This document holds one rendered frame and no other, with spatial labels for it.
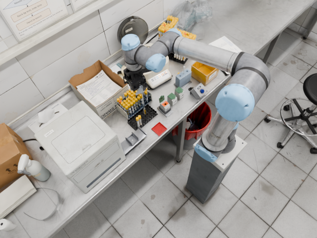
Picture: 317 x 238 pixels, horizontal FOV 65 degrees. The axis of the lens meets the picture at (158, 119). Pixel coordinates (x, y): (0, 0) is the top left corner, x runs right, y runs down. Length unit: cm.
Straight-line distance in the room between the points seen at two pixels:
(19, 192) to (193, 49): 110
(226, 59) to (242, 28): 120
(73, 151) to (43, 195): 40
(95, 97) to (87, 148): 51
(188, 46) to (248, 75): 29
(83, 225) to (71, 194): 90
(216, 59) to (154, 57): 24
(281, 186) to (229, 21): 146
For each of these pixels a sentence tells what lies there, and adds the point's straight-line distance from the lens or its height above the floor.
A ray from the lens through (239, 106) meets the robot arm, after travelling 80.
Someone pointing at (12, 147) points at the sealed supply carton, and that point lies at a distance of 145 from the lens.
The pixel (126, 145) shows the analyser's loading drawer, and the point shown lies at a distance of 140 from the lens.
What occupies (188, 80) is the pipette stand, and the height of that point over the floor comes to 91.
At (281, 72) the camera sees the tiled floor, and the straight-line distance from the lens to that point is 317.
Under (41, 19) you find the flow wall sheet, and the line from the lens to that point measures 142.
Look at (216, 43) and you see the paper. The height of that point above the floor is 89.
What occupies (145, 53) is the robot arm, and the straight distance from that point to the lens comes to 101.
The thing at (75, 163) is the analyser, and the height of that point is 117.
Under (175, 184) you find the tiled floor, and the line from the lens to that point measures 226.
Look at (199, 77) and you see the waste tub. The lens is 165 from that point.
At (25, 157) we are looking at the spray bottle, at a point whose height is 111.
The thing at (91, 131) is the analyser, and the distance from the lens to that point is 118.
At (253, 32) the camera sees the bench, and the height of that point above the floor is 88.
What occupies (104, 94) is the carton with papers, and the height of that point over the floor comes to 94.
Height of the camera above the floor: 217
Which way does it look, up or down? 59 degrees down
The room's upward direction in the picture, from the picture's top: 3 degrees counter-clockwise
